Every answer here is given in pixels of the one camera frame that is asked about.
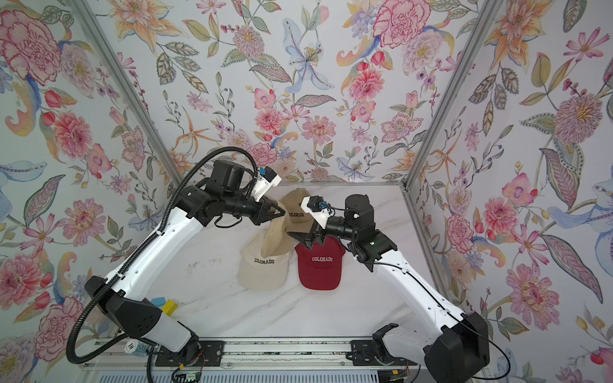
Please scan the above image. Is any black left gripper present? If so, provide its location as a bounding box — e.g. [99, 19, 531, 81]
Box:
[223, 192, 287, 223]

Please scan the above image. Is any tan cap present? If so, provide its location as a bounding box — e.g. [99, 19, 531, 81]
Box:
[261, 188, 314, 259]

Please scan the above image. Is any red Colorado cap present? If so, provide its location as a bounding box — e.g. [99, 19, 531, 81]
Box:
[295, 237, 346, 290]

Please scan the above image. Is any cream Colorado cap front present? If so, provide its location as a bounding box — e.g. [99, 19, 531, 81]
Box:
[238, 231, 293, 290]

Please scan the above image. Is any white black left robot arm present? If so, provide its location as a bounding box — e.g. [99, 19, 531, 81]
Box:
[86, 160, 284, 361]

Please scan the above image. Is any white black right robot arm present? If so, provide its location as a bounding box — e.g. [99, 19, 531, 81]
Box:
[287, 194, 490, 382]

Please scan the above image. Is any yellow block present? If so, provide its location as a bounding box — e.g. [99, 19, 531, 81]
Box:
[161, 300, 178, 317]

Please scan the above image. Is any blue block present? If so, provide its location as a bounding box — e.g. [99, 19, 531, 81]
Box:
[150, 297, 166, 307]

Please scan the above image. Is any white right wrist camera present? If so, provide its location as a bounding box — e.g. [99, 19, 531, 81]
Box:
[300, 196, 334, 229]

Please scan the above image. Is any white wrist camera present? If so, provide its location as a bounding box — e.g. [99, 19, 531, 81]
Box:
[252, 167, 282, 202]
[300, 196, 334, 229]

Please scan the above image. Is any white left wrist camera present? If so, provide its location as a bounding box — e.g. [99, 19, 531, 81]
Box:
[252, 167, 282, 202]

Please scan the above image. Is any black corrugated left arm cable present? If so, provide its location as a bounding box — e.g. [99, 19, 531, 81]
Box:
[65, 145, 260, 365]

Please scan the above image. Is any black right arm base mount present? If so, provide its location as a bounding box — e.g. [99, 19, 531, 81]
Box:
[346, 323, 416, 367]

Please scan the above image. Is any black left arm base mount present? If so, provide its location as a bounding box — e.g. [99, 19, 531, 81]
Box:
[155, 339, 226, 368]

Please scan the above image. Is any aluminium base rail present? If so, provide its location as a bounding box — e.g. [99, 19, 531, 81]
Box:
[78, 337, 418, 372]

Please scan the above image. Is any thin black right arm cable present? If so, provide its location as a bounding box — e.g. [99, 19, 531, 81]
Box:
[373, 260, 512, 381]

